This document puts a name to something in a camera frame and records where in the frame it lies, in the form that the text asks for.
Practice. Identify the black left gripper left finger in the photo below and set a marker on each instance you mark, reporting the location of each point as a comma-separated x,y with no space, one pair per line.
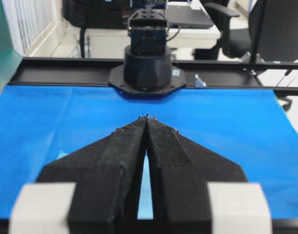
87,191

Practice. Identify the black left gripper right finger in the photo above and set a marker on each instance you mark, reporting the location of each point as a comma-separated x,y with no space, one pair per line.
197,191

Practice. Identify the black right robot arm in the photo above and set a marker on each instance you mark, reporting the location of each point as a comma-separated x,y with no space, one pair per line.
147,68

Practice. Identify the dark blue table cloth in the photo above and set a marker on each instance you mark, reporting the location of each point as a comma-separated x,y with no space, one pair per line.
39,123

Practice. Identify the white desk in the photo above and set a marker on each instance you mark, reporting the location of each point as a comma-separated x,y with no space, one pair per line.
110,43

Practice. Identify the black office chair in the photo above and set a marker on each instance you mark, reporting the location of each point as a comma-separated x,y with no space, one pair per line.
272,31

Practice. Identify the white radiator grille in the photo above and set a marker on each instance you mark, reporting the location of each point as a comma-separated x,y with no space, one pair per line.
33,26

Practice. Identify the black aluminium rail frame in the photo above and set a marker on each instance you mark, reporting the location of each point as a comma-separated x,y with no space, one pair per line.
97,73

